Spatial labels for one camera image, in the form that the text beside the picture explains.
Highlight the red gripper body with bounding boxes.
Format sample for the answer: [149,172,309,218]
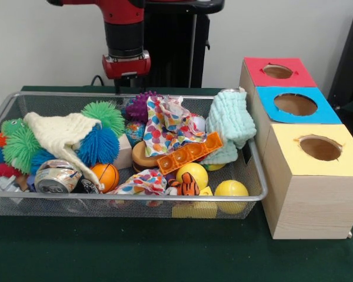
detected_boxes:
[102,50,151,79]

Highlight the purple spiky rubber toy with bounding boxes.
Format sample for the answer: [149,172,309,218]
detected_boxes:
[125,90,162,123]

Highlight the colourful dotted cloth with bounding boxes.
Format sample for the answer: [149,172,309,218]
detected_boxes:
[142,95,208,158]

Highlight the cream knitted cloth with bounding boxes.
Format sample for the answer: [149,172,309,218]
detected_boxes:
[23,111,105,190]

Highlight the light blue knitted cloth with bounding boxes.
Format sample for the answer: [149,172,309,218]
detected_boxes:
[198,90,257,165]

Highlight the wooden box with three holes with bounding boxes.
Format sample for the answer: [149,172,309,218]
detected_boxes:
[238,56,353,240]

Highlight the green spiky rubber ball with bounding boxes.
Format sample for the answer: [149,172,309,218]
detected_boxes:
[81,100,126,137]

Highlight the blue spiky rubber ball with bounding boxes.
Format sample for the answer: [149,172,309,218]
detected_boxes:
[77,126,121,167]

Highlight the orange toy building brick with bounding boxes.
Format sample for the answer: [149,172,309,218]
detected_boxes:
[157,131,224,176]

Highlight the yellow ball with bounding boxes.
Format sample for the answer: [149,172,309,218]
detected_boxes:
[175,162,209,189]
[214,179,250,214]

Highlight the green spiky caterpillar toy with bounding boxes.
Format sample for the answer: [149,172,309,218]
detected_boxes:
[1,117,45,174]

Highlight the silver wire mesh bin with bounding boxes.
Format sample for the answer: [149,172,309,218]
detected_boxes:
[0,90,268,220]

